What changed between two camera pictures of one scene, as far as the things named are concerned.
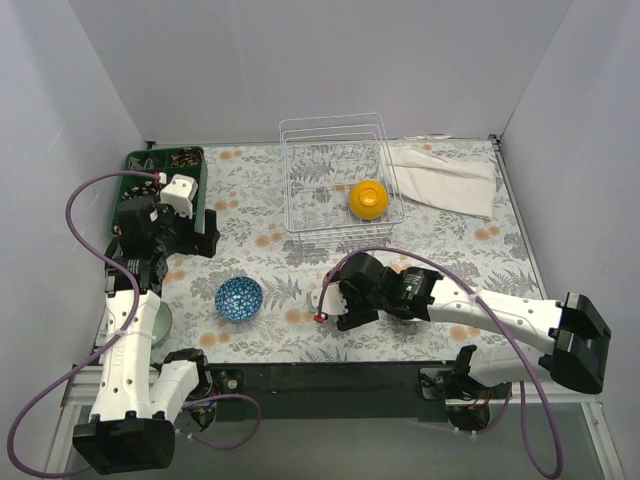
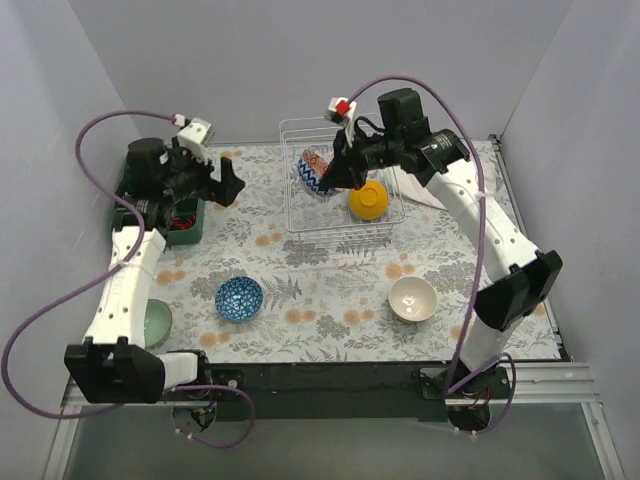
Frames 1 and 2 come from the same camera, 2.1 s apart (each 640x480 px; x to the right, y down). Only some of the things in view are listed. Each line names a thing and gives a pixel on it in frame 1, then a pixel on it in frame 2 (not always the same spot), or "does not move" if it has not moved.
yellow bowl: x=368 y=200 does not move
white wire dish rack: x=322 y=159 does not move
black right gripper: x=353 y=310 -> x=351 y=156
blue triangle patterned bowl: x=239 y=299 does not move
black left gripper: x=201 y=235 -> x=210 y=181
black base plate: x=341 y=391 does not move
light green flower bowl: x=163 y=324 does not move
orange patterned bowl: x=400 y=264 -> x=311 y=168
